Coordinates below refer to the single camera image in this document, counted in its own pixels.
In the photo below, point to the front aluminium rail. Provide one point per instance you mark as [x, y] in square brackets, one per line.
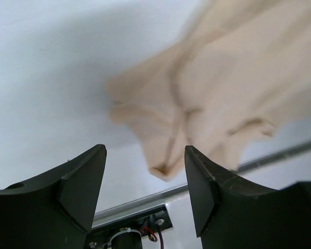
[274, 171]

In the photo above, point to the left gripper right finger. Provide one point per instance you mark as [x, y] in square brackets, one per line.
[253, 216]

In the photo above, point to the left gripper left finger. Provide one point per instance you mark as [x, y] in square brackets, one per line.
[56, 208]

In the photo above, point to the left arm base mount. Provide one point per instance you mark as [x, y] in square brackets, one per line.
[127, 232]

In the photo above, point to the beige trousers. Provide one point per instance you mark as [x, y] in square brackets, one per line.
[242, 72]

